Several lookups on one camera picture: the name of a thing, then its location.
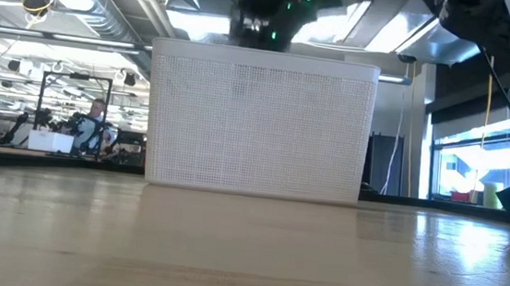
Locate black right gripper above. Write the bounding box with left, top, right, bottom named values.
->
left=227, top=0, right=320, bottom=56

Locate white perforated plastic basket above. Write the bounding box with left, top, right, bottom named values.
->
left=139, top=36, right=383, bottom=208

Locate red bin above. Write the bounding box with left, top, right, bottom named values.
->
left=450, top=190, right=472, bottom=204

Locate black partition panel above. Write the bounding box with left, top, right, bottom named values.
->
left=363, top=133, right=408, bottom=197

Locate person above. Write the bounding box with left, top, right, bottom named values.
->
left=71, top=96, right=119, bottom=155

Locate white box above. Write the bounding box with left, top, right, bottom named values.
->
left=27, top=129, right=76, bottom=155

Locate yellow-green roll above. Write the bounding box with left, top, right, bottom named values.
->
left=481, top=182, right=506, bottom=211

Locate yellow extension cable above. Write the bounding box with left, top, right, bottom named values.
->
left=400, top=62, right=423, bottom=198
left=475, top=73, right=494, bottom=204

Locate black distant station frame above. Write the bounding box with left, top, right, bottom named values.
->
left=30, top=69, right=114, bottom=159

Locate yellow cable reel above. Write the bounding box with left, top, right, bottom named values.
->
left=19, top=0, right=55, bottom=18

